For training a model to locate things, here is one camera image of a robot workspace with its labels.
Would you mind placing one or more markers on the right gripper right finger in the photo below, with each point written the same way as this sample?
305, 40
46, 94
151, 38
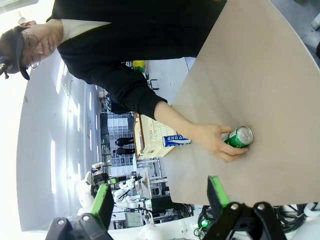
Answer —
215, 197

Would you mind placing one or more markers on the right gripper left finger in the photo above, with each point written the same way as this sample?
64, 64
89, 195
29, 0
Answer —
105, 207

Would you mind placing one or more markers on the bright green soda can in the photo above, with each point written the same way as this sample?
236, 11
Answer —
240, 137

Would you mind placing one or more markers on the blue Pocari drink can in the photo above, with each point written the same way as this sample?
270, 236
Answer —
175, 140

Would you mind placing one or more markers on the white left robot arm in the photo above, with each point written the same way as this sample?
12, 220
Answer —
155, 231

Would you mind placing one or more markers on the person's right forearm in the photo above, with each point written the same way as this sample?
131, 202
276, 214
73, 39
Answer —
172, 117

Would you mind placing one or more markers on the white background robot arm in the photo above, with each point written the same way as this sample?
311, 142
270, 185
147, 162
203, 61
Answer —
127, 200
85, 192

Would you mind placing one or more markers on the cream basket with brown rim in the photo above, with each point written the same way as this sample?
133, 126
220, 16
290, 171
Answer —
155, 140

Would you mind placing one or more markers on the person's right hand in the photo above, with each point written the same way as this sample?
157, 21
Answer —
210, 137

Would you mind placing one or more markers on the distant person in black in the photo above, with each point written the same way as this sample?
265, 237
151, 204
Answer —
123, 151
125, 141

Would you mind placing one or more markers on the yellow-green box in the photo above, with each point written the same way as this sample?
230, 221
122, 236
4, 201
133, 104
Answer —
138, 65

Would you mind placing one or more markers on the thin-rimmed glasses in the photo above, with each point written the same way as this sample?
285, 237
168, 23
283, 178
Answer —
33, 50

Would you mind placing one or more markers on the person in black cardigan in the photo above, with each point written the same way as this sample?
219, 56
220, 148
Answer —
125, 30

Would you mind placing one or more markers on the black cap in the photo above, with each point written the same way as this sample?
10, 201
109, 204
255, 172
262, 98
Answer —
12, 50

